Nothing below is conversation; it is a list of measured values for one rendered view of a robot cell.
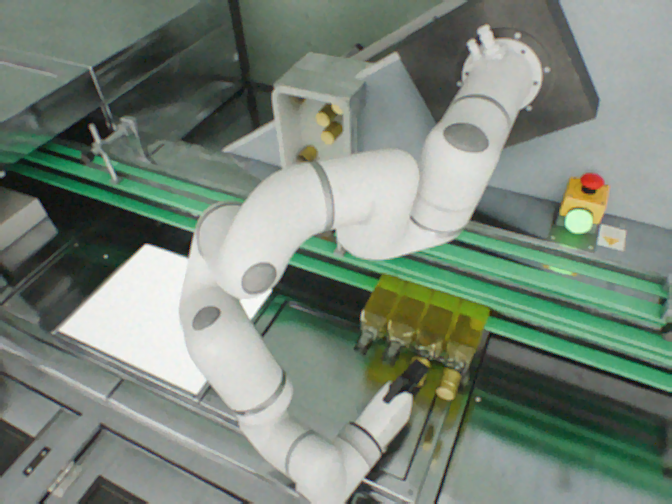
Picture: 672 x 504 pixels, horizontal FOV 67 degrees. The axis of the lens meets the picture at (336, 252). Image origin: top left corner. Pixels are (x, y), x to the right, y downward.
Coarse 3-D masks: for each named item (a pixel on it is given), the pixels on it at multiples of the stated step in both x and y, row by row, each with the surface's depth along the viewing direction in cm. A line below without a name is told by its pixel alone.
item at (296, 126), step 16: (272, 96) 104; (304, 96) 100; (320, 96) 98; (288, 112) 109; (304, 112) 112; (288, 128) 111; (304, 128) 115; (320, 128) 113; (288, 144) 114; (304, 144) 118; (320, 144) 116; (336, 144) 114; (288, 160) 116
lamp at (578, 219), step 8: (576, 208) 91; (584, 208) 91; (568, 216) 92; (576, 216) 90; (584, 216) 90; (592, 216) 91; (568, 224) 92; (576, 224) 91; (584, 224) 90; (576, 232) 92
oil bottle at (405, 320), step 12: (408, 288) 104; (420, 288) 104; (432, 288) 104; (408, 300) 102; (420, 300) 101; (396, 312) 100; (408, 312) 99; (420, 312) 99; (396, 324) 98; (408, 324) 98; (396, 336) 97; (408, 336) 97
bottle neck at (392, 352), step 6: (390, 342) 97; (396, 342) 96; (402, 342) 97; (390, 348) 96; (396, 348) 96; (384, 354) 95; (390, 354) 95; (396, 354) 95; (384, 360) 96; (390, 360) 94; (396, 360) 95; (390, 366) 96
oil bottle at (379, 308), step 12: (384, 276) 106; (384, 288) 104; (396, 288) 104; (372, 300) 102; (384, 300) 102; (396, 300) 102; (372, 312) 100; (384, 312) 100; (360, 324) 101; (372, 324) 99; (384, 324) 99
